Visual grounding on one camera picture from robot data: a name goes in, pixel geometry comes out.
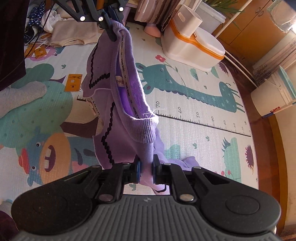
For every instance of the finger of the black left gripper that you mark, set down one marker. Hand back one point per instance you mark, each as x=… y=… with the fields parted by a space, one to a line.
x=106 y=24

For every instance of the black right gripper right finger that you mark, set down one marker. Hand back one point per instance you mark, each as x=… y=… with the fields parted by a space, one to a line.
x=185 y=186

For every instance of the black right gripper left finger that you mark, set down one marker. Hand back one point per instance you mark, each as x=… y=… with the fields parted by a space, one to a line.
x=115 y=179

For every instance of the purple knit sweater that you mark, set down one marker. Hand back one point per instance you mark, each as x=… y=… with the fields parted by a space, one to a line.
x=113 y=87

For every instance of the beige folded cloth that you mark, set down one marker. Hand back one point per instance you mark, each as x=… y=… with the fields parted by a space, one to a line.
x=70 y=32

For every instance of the pink stool foot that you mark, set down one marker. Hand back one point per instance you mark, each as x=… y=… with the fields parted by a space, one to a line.
x=152 y=30

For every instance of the orange paper tag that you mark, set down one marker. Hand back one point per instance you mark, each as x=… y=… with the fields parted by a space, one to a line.
x=73 y=83

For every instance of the white orange storage box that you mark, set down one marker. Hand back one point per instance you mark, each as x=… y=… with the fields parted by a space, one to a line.
x=184 y=41

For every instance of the white plastic bucket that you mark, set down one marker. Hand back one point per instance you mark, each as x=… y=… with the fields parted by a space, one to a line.
x=211 y=19

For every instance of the blue white pole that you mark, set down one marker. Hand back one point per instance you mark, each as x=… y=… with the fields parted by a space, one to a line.
x=277 y=110

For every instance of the grey socked foot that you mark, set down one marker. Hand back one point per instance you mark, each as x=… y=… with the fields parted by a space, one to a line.
x=12 y=98

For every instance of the green potted plant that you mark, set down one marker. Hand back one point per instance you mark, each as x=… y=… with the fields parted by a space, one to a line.
x=223 y=6

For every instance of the white round bin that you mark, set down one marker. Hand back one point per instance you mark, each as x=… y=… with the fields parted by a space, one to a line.
x=276 y=91

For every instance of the wooden orange cabinet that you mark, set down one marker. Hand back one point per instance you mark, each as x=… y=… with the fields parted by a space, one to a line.
x=252 y=34

